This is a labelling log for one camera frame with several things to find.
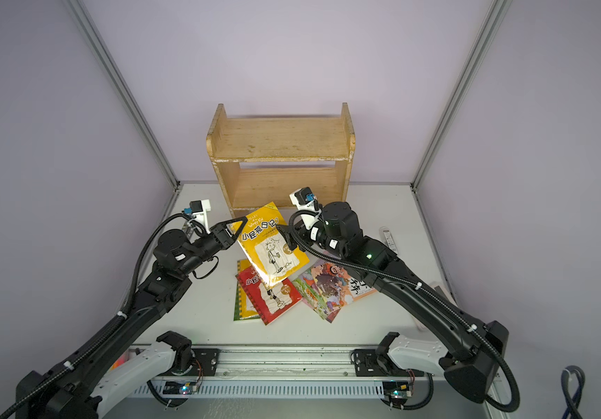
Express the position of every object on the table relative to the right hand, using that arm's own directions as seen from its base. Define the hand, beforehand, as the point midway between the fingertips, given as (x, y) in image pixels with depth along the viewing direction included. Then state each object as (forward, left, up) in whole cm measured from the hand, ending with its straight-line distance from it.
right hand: (289, 225), depth 68 cm
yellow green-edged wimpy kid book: (-12, +17, -29) cm, 35 cm away
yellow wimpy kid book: (-4, +6, -6) cm, 9 cm away
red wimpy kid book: (-10, +8, -28) cm, 31 cm away
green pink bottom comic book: (-10, -6, -30) cm, 32 cm away
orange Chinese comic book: (-5, -17, -30) cm, 35 cm away
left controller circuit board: (-33, +35, -32) cm, 58 cm away
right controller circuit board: (-34, -29, -32) cm, 55 cm away
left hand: (+2, +12, +1) cm, 12 cm away
